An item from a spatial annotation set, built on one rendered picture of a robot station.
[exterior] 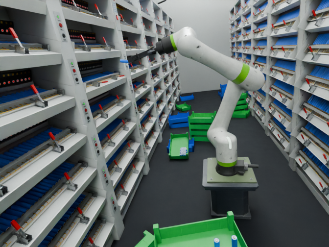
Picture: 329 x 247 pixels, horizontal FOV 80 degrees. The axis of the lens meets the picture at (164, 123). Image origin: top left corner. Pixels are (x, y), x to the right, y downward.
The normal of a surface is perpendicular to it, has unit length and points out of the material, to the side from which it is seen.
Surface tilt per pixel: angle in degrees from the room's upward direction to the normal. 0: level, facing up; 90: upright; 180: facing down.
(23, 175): 19
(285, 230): 0
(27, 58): 109
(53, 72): 90
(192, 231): 90
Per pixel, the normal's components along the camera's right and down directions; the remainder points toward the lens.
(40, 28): -0.18, 0.36
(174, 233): 0.07, 0.32
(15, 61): 0.97, 0.22
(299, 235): -0.15, -0.93
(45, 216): 0.18, -0.90
